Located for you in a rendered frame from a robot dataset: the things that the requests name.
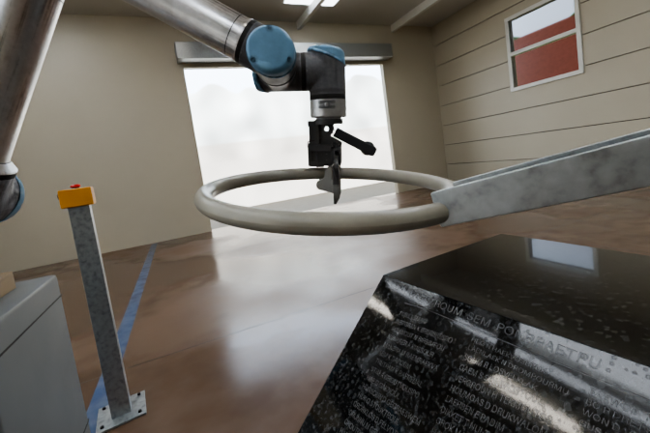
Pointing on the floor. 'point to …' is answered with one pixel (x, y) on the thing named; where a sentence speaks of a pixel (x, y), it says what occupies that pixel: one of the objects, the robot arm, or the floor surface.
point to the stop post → (101, 312)
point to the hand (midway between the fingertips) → (339, 196)
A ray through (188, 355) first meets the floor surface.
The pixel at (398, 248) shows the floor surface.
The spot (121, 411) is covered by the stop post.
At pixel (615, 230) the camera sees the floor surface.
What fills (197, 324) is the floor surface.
